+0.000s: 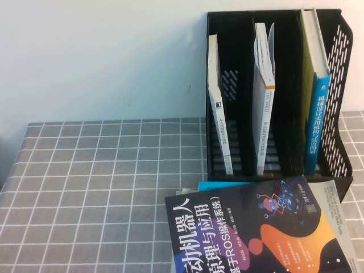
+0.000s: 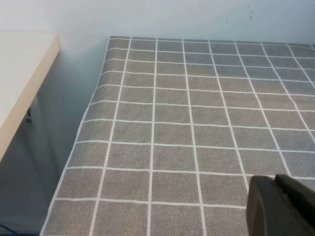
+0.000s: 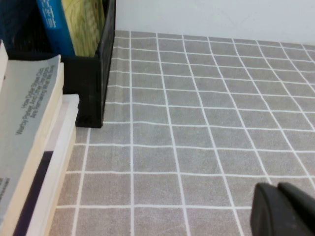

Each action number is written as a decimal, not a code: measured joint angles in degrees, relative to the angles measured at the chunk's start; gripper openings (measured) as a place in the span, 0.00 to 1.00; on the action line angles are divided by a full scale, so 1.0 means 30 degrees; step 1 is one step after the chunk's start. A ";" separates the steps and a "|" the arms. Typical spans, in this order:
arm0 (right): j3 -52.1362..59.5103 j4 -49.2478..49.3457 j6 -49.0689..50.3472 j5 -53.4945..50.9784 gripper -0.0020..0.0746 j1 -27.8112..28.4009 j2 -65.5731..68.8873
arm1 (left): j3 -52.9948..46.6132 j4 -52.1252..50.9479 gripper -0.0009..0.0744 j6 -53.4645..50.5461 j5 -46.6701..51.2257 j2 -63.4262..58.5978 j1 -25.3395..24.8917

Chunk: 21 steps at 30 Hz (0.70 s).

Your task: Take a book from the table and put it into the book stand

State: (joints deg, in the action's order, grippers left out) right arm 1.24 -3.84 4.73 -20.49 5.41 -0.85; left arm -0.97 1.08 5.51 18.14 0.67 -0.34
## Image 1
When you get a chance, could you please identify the dark robot cover book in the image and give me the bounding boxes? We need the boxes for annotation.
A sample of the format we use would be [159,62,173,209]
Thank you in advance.
[164,175,354,273]

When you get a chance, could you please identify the thin white paperback book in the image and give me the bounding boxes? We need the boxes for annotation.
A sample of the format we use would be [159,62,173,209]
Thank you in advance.
[207,34,234,176]

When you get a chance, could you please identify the white book navy stripe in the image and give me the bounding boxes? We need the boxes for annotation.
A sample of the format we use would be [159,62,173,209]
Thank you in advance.
[175,187,200,197]

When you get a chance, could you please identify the white book orange spine band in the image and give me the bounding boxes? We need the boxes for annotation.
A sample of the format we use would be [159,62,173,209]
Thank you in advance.
[253,22,277,176]

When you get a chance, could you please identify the black plastic book stand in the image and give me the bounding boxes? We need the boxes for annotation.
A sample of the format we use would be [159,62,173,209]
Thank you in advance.
[206,8,354,206]

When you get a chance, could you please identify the blue spine hardcover book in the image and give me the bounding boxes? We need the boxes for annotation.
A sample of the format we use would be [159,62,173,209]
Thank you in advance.
[300,7,332,176]

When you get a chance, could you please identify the blue grey Billion Dollar book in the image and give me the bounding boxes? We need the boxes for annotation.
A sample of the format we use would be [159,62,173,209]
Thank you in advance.
[198,177,358,273]

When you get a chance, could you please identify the grey white checked tablecloth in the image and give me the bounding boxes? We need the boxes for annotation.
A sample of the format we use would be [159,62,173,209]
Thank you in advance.
[0,110,364,273]

